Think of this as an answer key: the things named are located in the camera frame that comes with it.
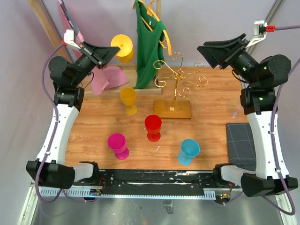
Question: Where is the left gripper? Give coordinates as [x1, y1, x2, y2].
[71, 41, 120, 86]

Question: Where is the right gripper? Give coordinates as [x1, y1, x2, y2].
[197, 33, 260, 87]

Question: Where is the yellow goblet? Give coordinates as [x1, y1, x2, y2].
[120, 87, 137, 115]
[111, 34, 135, 63]

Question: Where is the clear wine glass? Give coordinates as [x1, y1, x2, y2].
[229, 109, 240, 119]

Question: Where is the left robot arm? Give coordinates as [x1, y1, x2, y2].
[26, 42, 120, 189]

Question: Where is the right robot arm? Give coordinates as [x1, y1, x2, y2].
[197, 34, 298, 197]

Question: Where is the wooden rack base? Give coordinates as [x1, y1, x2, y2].
[154, 100, 192, 120]

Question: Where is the pink cloth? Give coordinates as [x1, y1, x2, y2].
[57, 0, 129, 96]

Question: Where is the wooden clothes stand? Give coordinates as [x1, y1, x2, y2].
[28, 0, 162, 98]

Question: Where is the green tank top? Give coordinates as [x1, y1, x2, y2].
[134, 0, 165, 89]

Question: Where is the yellow clothes hanger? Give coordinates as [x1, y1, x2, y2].
[139, 0, 173, 56]

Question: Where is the red goblet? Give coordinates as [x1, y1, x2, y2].
[144, 114, 162, 142]

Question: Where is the magenta goblet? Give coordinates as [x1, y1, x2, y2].
[107, 133, 129, 160]

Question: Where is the dark grey checked cloth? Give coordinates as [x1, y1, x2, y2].
[225, 123, 256, 171]

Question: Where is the blue goblet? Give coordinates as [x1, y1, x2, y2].
[177, 139, 200, 166]

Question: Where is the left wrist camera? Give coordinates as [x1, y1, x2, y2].
[64, 29, 84, 51]

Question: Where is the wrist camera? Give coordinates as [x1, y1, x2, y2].
[246, 20, 276, 48]
[64, 29, 84, 51]

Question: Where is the gold wire glass rack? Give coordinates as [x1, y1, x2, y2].
[153, 52, 208, 107]

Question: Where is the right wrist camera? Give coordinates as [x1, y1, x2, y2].
[246, 20, 276, 48]

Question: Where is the black mounting rail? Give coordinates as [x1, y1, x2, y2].
[56, 168, 242, 200]

